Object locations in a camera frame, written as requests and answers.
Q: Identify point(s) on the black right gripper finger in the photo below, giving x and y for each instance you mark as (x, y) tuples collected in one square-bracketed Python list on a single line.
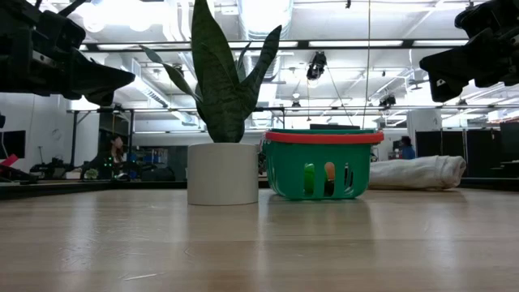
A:
[(454, 67)]

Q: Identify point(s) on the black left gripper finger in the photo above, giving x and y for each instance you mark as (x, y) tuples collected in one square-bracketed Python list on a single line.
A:
[(99, 79)]

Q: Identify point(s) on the snake plant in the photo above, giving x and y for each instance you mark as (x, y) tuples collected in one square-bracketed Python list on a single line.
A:
[(223, 174)]

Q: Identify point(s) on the orange toy peach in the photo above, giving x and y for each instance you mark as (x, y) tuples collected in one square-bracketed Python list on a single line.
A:
[(329, 171)]

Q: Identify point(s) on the small dark toy fruit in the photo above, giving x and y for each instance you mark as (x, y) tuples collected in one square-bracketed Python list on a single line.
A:
[(329, 188)]

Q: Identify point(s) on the small green toy fruit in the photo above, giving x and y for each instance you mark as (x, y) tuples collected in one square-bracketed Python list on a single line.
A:
[(309, 178)]

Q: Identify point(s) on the person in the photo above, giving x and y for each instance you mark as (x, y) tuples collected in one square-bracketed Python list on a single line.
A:
[(117, 150), (407, 151)]

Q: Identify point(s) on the dark cabinet panels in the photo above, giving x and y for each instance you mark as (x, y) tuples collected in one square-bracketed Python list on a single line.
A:
[(482, 146)]

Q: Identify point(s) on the black monitor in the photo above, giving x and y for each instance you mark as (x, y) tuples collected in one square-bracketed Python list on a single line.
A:
[(12, 144)]

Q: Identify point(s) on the red bar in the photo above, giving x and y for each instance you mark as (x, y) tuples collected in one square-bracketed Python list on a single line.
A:
[(9, 160)]

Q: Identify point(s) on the folded white cloth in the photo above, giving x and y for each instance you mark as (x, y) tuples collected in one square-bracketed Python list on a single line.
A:
[(417, 172)]

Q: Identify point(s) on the small black ceiling camera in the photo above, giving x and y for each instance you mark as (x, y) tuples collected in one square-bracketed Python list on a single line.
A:
[(387, 100)]

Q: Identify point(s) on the black hanging camera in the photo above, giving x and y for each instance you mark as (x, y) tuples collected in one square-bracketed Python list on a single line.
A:
[(316, 65)]

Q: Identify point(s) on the silver ceiling duct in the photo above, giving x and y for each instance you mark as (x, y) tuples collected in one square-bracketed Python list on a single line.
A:
[(265, 16)]

